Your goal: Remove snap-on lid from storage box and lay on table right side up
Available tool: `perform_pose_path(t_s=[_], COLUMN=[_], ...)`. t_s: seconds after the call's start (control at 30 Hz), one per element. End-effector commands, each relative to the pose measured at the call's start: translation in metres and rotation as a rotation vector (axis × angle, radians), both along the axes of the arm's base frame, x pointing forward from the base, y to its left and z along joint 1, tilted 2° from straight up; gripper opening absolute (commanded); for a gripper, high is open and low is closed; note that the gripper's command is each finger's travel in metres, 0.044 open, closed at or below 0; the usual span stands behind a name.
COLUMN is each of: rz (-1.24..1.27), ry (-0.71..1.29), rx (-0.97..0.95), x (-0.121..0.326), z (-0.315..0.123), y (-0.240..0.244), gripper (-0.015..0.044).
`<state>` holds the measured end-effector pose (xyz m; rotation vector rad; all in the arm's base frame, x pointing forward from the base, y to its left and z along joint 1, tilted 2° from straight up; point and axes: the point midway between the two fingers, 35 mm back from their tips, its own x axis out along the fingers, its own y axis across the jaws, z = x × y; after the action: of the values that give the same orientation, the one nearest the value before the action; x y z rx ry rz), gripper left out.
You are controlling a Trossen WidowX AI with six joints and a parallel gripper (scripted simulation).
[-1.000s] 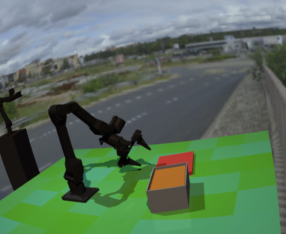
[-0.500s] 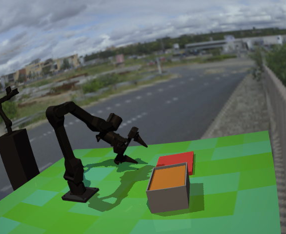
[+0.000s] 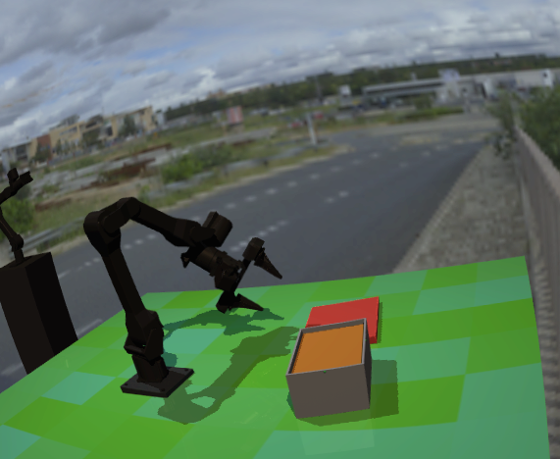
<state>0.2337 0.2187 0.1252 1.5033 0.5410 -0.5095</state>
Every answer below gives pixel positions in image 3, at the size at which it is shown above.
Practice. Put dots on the red lid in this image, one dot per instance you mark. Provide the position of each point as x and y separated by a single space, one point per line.
348 311

